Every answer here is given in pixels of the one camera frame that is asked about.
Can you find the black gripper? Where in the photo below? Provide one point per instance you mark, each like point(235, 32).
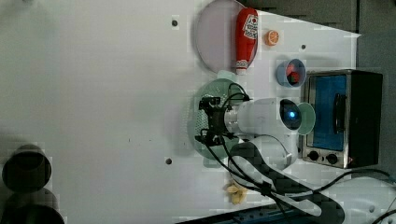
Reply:
point(213, 134)

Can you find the mint green plastic strainer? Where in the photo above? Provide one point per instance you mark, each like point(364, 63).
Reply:
point(230, 93)

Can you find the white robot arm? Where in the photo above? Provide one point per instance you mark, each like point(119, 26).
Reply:
point(254, 142)

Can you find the peeled banana toy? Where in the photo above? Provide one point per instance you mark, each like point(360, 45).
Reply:
point(236, 192)

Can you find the blue bowl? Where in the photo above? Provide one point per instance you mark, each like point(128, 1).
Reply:
point(282, 77)

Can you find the mint green cup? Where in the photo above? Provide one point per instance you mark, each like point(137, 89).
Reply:
point(308, 118)

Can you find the red strawberry toy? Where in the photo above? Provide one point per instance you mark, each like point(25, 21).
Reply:
point(293, 78)
point(290, 69)

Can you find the grey round plate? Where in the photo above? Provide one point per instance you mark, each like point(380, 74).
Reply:
point(215, 35)

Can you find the orange slice toy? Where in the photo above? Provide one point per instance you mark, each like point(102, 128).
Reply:
point(271, 38)

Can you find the red ketchup bottle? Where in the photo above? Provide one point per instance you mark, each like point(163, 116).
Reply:
point(246, 33)

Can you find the black steel toaster oven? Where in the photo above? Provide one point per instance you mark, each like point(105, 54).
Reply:
point(348, 106)

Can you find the dark cylindrical camera mount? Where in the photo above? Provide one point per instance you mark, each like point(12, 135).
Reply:
point(26, 173)

